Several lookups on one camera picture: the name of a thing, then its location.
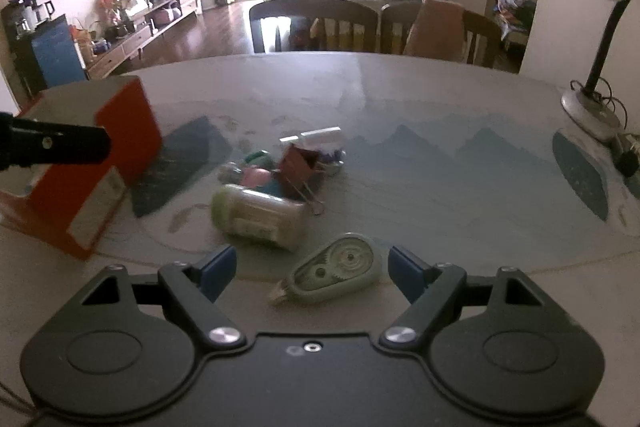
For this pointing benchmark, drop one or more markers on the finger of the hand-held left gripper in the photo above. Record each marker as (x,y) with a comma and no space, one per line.
(60,147)

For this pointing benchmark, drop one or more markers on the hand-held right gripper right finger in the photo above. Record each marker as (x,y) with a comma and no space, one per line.
(405,273)

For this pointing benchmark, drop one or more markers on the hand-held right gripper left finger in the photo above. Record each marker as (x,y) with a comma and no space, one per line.
(217,268)

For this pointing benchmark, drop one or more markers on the green correction tape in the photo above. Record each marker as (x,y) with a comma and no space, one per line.
(340,267)

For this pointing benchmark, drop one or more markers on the orange cardboard box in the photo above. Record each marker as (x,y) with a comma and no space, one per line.
(125,132)

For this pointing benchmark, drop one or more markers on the small teal plastic toy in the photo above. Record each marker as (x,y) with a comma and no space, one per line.
(259,158)

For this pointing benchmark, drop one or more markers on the glass vial with purple beads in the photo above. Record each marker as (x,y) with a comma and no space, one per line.
(320,137)

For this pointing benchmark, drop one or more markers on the blue and black cabinet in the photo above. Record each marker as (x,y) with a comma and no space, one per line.
(55,52)

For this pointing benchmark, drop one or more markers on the small pink round case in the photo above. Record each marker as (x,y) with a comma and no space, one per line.
(256,178)

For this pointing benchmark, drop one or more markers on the wooden television cabinet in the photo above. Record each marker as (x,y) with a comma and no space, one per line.
(120,49)

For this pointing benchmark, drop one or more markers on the red binder clip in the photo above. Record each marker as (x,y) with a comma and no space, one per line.
(297,167)

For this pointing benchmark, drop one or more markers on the glass pitcher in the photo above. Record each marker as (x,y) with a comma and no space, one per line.
(42,13)

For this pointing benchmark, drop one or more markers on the black coffee machine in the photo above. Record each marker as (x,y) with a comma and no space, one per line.
(20,14)

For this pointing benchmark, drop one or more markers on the red artificial flowers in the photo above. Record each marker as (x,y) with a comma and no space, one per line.
(112,4)

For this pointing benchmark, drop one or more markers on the pink bag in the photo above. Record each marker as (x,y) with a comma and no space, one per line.
(165,16)

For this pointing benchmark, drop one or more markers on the pink cloth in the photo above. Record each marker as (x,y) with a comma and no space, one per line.
(435,27)

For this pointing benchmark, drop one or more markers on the black power adapter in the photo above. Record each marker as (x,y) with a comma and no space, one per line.
(627,162)

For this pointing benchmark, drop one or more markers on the dark wooden dining chair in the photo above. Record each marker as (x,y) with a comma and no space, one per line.
(480,27)
(300,7)

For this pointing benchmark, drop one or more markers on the bed with colourful bedding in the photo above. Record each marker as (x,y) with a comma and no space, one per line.
(515,12)

